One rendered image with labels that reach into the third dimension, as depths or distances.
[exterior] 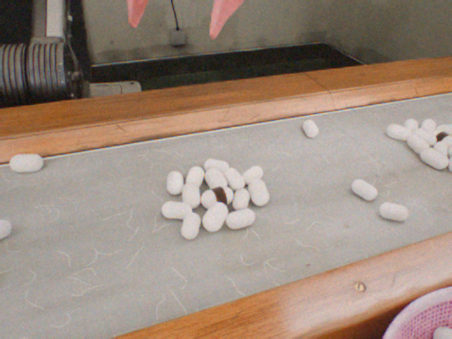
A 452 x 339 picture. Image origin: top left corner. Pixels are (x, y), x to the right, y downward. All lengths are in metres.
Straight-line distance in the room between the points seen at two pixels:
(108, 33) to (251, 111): 1.96
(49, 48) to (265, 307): 0.61
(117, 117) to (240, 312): 0.35
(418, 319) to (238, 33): 2.53
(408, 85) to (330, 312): 0.55
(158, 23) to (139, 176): 2.12
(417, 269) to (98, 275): 0.29
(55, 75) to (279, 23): 2.29
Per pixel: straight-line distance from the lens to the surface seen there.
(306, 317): 0.36
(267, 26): 2.90
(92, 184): 0.53
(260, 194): 0.47
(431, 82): 0.87
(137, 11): 0.53
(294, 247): 0.44
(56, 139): 0.59
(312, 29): 3.09
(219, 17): 0.48
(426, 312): 0.41
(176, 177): 0.49
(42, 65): 0.79
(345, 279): 0.39
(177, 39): 2.61
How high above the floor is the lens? 1.05
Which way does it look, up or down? 34 degrees down
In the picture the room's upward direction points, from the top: 3 degrees clockwise
